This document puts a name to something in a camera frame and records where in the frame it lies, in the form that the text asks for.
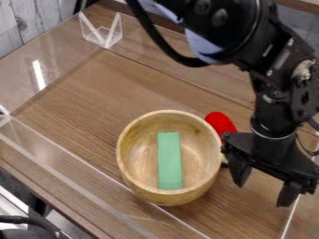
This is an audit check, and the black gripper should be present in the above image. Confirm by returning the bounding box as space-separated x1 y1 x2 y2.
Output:
221 132 319 207

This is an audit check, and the red plush strawberry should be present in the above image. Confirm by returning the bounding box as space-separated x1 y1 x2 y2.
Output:
204 111 237 145

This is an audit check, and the wooden bowl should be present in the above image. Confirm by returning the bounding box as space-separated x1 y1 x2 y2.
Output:
116 110 221 206

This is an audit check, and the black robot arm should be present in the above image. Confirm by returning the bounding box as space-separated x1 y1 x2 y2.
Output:
124 0 319 206

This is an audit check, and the green rectangular block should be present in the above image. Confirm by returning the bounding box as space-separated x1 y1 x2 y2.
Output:
157 133 183 190

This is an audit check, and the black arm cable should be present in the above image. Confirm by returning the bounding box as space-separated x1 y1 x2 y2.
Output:
294 116 319 157

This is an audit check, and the clear acrylic enclosure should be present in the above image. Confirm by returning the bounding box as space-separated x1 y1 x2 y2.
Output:
0 17 319 239

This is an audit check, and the black metal bracket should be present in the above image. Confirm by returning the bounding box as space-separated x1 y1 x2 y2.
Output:
28 208 63 239

